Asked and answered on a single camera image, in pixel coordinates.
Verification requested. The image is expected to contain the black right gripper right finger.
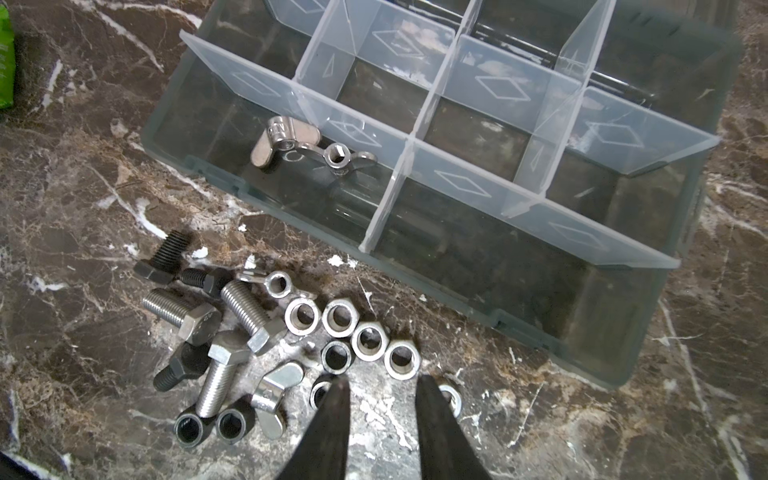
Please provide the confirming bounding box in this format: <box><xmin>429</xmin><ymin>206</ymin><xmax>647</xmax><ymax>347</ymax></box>
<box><xmin>415</xmin><ymin>374</ymin><xmax>491</xmax><ymax>479</ymax></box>

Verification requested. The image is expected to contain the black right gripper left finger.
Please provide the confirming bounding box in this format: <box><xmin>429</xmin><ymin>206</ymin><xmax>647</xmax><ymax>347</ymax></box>
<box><xmin>276</xmin><ymin>377</ymin><xmax>351</xmax><ymax>480</ymax></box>

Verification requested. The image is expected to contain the silver hex nut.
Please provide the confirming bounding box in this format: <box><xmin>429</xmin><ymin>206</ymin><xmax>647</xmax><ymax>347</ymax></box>
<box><xmin>437</xmin><ymin>379</ymin><xmax>463</xmax><ymax>419</ymax></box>
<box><xmin>384</xmin><ymin>339</ymin><xmax>422</xmax><ymax>381</ymax></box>
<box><xmin>321</xmin><ymin>298</ymin><xmax>360</xmax><ymax>338</ymax></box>
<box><xmin>350</xmin><ymin>321</ymin><xmax>389</xmax><ymax>362</ymax></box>
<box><xmin>284</xmin><ymin>297</ymin><xmax>321</xmax><ymax>337</ymax></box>

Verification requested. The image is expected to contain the clear grey compartment organizer box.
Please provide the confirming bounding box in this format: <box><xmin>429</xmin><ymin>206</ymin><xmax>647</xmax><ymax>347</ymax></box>
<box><xmin>141</xmin><ymin>1</ymin><xmax>742</xmax><ymax>389</ymax></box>

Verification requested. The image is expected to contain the silver hex bolt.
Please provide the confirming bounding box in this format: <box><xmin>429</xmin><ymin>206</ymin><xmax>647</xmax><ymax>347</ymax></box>
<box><xmin>195</xmin><ymin>330</ymin><xmax>252</xmax><ymax>419</ymax></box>
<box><xmin>220</xmin><ymin>280</ymin><xmax>287</xmax><ymax>356</ymax></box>
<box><xmin>141</xmin><ymin>288</ymin><xmax>222</xmax><ymax>346</ymax></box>

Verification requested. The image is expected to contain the green packet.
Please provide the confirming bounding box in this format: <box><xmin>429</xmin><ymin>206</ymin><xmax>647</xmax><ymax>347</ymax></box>
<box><xmin>0</xmin><ymin>8</ymin><xmax>16</xmax><ymax>109</ymax></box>

